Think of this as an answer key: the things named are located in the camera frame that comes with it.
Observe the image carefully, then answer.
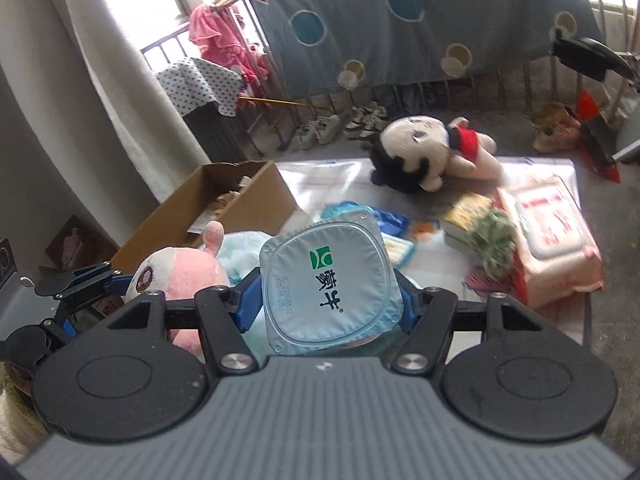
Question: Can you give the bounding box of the pink white plush toy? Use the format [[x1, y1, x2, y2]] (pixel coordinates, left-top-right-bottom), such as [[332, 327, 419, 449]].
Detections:
[[124, 220, 231, 361]]

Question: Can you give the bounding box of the white yogurt cup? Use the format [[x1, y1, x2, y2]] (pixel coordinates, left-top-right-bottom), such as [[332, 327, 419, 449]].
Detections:
[[259, 217, 404, 356]]

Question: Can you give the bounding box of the light blue towel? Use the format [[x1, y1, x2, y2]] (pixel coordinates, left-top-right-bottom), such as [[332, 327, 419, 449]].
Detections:
[[217, 231, 273, 365]]

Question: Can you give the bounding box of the gold snack packet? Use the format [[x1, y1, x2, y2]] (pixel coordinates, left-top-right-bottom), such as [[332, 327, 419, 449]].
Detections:
[[439, 193, 495, 254]]

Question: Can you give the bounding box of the blue tissue pack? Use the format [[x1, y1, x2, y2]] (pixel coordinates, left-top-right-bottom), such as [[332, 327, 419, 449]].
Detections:
[[320, 200, 409, 237]]

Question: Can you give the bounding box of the green fabric scrunchie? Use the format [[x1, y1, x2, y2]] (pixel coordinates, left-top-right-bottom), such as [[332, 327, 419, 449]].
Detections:
[[468, 208, 516, 280]]

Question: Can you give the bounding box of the brown cardboard box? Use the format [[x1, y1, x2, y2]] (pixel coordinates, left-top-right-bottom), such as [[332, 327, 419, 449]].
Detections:
[[111, 162, 298, 274]]

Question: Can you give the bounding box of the large wet wipes pack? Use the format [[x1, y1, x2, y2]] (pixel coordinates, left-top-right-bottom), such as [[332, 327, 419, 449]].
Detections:
[[496, 176, 604, 310]]

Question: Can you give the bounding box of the black haired boy plush doll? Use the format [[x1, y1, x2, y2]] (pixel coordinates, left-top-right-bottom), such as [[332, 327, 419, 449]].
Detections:
[[370, 116, 502, 194]]

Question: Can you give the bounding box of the white curtain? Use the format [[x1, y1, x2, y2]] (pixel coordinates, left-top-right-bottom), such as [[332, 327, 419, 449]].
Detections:
[[52, 0, 210, 202]]

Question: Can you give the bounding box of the pair of sneakers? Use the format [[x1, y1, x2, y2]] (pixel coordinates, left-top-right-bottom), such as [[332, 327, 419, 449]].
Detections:
[[293, 101, 388, 151]]

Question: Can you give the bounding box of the yellow stick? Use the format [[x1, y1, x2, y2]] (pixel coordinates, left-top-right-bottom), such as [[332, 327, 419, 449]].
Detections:
[[238, 94, 335, 112]]

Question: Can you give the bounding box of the polka dot cloth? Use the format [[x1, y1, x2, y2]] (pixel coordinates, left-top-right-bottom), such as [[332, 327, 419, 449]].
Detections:
[[155, 58, 246, 118]]

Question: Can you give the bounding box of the pink hanging garment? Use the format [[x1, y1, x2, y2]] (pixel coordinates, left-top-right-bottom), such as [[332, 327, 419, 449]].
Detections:
[[189, 3, 270, 84]]

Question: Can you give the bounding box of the grey blue patterned quilt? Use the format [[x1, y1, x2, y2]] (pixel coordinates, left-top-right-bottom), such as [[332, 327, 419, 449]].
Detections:
[[254, 0, 602, 98]]

